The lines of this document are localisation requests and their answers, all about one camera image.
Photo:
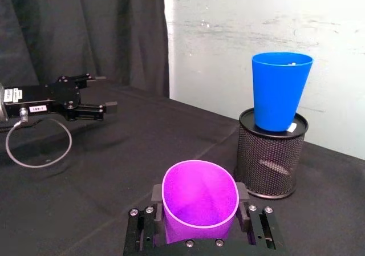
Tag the black mesh pen holder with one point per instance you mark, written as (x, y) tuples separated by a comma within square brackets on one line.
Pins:
[(268, 164)]

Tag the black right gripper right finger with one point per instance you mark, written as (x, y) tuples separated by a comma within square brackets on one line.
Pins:
[(258, 227)]

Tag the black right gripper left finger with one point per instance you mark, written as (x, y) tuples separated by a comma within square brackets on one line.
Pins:
[(145, 227)]

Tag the black curtain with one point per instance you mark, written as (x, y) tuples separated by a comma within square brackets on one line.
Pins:
[(80, 30)]

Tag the black table cloth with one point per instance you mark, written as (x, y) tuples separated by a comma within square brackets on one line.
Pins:
[(119, 164)]

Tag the blue plastic cup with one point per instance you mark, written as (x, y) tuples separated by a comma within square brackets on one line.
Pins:
[(278, 93)]

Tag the purple plastic cup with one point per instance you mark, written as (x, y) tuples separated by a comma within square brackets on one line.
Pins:
[(199, 199)]

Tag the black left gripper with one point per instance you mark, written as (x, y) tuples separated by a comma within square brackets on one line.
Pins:
[(54, 96)]

